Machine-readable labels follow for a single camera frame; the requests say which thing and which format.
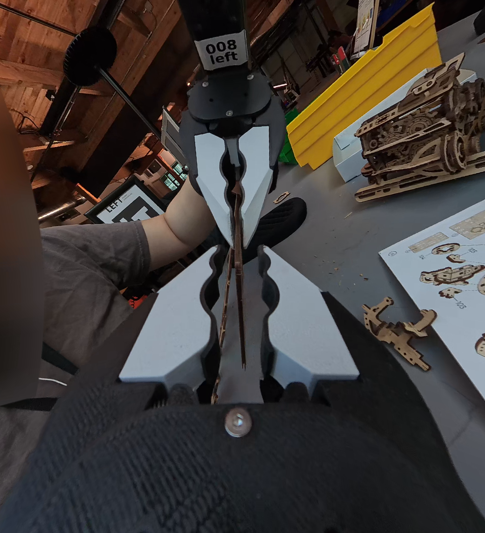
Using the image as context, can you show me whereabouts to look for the assembled wooden submarine model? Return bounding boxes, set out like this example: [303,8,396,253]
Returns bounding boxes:
[354,52,485,203]

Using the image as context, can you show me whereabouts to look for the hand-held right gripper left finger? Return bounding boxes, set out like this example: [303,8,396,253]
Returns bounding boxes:
[118,245,224,405]

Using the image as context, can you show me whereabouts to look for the instruction poster board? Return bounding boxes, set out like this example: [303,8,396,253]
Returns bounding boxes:
[350,0,381,62]

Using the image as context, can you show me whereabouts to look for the white instruction booklet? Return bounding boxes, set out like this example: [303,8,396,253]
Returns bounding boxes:
[378,187,485,436]

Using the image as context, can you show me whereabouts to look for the grey partition panel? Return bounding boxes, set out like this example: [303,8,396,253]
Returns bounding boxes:
[161,106,190,161]

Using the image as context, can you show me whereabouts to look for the black lanyard strap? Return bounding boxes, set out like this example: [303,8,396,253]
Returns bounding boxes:
[0,341,79,413]

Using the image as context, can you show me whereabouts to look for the small wooden model subassembly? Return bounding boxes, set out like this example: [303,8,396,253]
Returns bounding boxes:
[361,296,438,372]

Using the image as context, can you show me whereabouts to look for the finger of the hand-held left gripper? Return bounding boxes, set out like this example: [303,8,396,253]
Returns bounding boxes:
[194,132,237,247]
[234,124,276,247]

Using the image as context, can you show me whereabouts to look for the black tripod pole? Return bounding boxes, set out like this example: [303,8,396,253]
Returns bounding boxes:
[63,27,163,145]

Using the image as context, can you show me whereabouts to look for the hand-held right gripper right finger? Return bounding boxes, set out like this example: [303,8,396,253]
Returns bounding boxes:
[257,245,361,404]

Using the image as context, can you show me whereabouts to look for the black padded wrist rest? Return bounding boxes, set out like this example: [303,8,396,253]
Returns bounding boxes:
[209,197,308,266]

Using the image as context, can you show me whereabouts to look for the white cardboard box tray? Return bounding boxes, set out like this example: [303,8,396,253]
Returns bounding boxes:
[333,69,477,184]

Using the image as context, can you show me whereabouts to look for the person's left forearm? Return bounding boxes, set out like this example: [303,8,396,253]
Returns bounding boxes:
[142,178,215,289]

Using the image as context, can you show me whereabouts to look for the green plastic bin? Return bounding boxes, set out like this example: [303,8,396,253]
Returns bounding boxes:
[278,110,301,164]

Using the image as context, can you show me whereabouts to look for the laser-cut plywood parts sheet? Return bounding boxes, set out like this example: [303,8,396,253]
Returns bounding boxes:
[211,179,249,405]

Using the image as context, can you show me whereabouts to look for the nested yellow plastic bins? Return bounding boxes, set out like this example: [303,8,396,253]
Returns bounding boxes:
[285,2,442,170]

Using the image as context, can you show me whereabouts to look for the framed marker sign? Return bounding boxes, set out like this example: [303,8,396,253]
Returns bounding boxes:
[85,175,169,225]

